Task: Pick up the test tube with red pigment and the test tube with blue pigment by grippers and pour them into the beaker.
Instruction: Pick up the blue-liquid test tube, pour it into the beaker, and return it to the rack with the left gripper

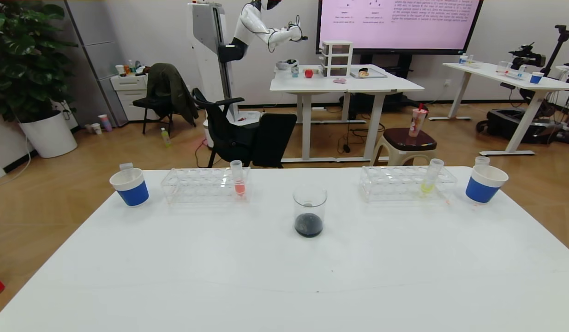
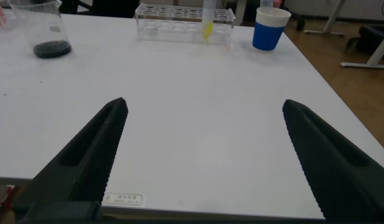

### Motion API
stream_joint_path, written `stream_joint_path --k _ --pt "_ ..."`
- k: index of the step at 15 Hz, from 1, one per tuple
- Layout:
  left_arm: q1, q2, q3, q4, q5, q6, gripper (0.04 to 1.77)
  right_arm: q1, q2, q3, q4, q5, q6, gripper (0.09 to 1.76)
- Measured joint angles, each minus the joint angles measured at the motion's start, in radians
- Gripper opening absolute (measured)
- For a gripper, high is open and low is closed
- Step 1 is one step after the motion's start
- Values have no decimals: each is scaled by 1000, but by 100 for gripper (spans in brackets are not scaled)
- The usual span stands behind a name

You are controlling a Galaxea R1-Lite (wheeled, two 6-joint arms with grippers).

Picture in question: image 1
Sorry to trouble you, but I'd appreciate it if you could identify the gray flat tray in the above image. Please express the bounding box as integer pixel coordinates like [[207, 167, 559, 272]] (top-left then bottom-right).
[[350, 67, 388, 79]]

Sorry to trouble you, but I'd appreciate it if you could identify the black robot arm with gripper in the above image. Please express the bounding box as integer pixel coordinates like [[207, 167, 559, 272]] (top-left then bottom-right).
[[509, 42, 547, 70]]

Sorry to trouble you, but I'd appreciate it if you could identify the large wall display screen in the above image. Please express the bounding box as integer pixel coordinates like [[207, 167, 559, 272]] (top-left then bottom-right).
[[316, 0, 484, 55]]

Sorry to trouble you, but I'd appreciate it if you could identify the black fabric chair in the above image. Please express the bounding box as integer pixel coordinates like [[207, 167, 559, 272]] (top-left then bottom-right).
[[252, 113, 298, 168]]

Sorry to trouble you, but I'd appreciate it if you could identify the white standing desk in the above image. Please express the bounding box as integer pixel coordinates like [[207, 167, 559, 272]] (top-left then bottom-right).
[[270, 64, 425, 163]]

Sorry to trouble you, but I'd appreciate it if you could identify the clear acrylic test tube rack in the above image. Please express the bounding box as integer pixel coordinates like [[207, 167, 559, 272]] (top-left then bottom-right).
[[359, 165, 457, 202], [161, 166, 252, 204]]

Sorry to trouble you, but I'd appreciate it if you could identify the test tube with yellow pigment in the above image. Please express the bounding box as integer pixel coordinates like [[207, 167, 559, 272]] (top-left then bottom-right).
[[420, 158, 444, 195]]

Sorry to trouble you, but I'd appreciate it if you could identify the black tripod stand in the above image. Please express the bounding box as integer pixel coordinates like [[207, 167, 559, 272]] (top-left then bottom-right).
[[540, 24, 569, 77]]

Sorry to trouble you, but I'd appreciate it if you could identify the white humanoid robot on column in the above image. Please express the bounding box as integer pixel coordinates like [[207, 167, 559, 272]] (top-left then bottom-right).
[[188, 0, 309, 149]]

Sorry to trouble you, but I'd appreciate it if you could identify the tall gray metal cabinet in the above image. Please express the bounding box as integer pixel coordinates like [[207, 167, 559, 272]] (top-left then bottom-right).
[[65, 0, 129, 128]]

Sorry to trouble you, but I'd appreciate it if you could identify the black folding chair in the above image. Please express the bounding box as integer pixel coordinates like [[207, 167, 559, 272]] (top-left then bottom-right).
[[132, 95, 174, 136]]

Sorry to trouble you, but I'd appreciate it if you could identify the white drawer cabinet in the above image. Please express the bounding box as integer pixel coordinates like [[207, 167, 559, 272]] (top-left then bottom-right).
[[110, 74, 158, 122]]

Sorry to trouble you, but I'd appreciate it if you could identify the black screen stand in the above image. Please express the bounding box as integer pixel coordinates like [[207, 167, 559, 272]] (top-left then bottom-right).
[[340, 53, 416, 121]]

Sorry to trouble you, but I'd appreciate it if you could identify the white long desk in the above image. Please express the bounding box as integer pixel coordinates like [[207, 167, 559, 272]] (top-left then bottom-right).
[[429, 61, 569, 156]]

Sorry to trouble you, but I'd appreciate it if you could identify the green plant in white pot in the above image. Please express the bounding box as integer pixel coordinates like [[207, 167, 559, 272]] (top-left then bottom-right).
[[0, 0, 78, 159]]

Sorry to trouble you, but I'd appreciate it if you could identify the black mesh office chair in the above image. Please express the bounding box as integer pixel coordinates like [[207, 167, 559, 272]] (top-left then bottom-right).
[[192, 88, 257, 168]]

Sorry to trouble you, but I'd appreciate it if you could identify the test tube with salmon pigment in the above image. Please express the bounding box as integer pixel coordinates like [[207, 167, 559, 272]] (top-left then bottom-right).
[[230, 160, 246, 198]]

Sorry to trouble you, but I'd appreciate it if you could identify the clear glass beaker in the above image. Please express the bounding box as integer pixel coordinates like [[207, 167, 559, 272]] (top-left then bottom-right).
[[292, 186, 328, 238]]

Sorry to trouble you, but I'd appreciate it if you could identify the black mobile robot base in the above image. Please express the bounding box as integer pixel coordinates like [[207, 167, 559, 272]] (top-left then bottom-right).
[[476, 108, 569, 143]]

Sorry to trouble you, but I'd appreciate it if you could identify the brown top plastic stool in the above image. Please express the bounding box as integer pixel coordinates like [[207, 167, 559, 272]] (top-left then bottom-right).
[[372, 128, 438, 166]]

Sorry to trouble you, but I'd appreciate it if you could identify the chair with green jacket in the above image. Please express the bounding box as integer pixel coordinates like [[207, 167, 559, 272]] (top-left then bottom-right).
[[146, 63, 198, 127]]

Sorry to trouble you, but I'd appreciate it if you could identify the white desktop drawer organizer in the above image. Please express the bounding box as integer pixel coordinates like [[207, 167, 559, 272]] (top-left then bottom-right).
[[321, 41, 353, 77]]

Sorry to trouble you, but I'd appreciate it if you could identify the pink drink cup with straw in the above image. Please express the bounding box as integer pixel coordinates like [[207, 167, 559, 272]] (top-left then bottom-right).
[[408, 104, 428, 137]]

